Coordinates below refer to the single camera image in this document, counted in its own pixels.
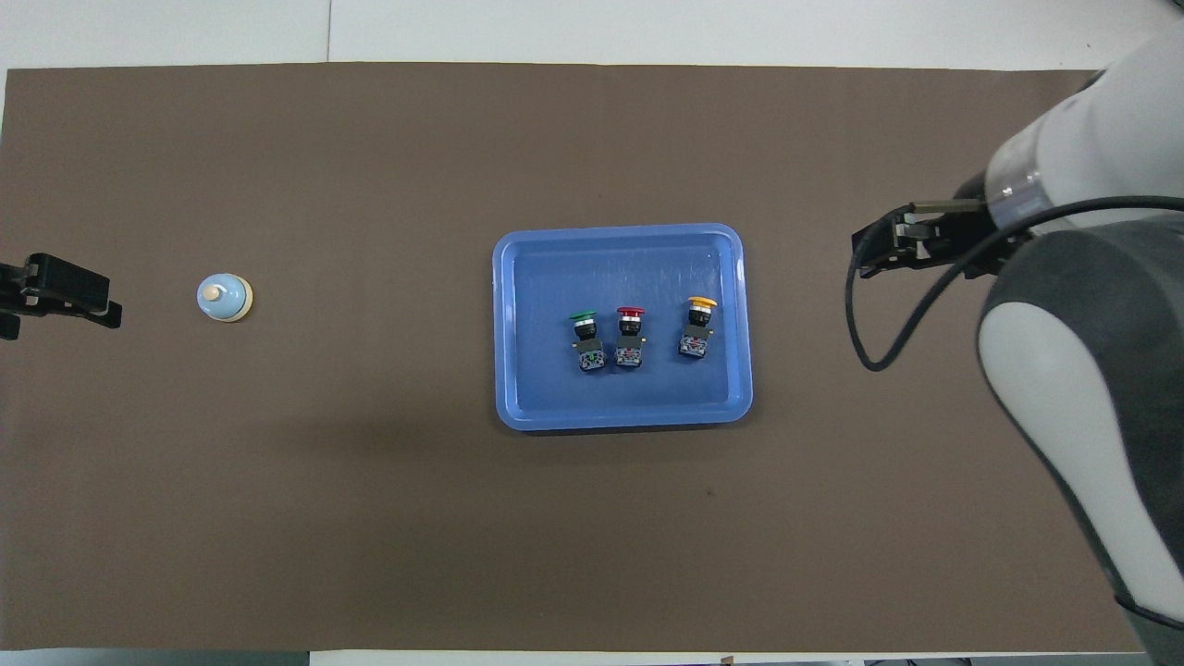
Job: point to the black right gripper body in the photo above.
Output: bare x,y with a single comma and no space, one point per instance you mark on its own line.
962,245

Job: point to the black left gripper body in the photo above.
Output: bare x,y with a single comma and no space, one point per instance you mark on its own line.
69,282

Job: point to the yellow push button switch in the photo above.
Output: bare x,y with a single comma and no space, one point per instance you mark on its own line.
694,342

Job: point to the red push button switch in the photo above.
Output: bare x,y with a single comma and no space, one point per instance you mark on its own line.
629,351

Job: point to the green push button switch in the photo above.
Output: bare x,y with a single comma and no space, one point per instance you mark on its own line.
588,356

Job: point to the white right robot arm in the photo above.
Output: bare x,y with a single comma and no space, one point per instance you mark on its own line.
1064,388

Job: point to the blue service bell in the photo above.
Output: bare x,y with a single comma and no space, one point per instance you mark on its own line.
227,302

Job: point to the blue plastic tray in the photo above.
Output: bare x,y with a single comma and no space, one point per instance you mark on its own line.
629,268

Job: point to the brown table mat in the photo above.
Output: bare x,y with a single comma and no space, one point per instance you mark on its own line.
370,509

